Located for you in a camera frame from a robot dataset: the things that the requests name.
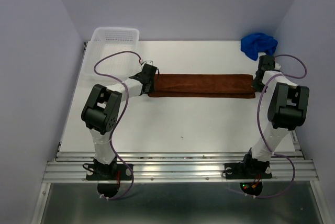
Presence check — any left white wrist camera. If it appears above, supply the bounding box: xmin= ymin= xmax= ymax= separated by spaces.
xmin=139 ymin=60 xmax=153 ymax=65

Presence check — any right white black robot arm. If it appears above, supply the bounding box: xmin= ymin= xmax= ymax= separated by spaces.
xmin=241 ymin=55 xmax=310 ymax=178

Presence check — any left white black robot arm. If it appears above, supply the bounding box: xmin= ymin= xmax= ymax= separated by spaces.
xmin=81 ymin=63 xmax=159 ymax=181

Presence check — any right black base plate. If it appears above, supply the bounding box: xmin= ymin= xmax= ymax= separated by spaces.
xmin=221 ymin=162 xmax=272 ymax=180

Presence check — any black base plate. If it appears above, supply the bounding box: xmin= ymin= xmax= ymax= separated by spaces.
xmin=84 ymin=163 xmax=132 ymax=182
xmin=221 ymin=162 xmax=272 ymax=180

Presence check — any white perforated plastic basket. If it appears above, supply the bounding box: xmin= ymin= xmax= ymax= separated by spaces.
xmin=81 ymin=27 xmax=140 ymax=83

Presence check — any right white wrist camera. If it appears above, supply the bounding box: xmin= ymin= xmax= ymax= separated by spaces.
xmin=274 ymin=62 xmax=281 ymax=71

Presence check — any blue microfiber towel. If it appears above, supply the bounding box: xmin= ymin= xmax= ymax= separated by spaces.
xmin=240 ymin=32 xmax=278 ymax=61

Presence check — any brown microfiber towel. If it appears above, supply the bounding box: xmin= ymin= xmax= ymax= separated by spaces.
xmin=148 ymin=74 xmax=255 ymax=99

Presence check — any aluminium rail frame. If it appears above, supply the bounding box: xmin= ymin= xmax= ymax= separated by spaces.
xmin=31 ymin=42 xmax=325 ymax=224

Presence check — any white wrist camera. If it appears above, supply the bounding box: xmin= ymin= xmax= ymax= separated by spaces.
xmin=274 ymin=62 xmax=281 ymax=71
xmin=139 ymin=60 xmax=153 ymax=65

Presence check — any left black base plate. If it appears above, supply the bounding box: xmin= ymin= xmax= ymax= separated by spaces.
xmin=84 ymin=163 xmax=132 ymax=182

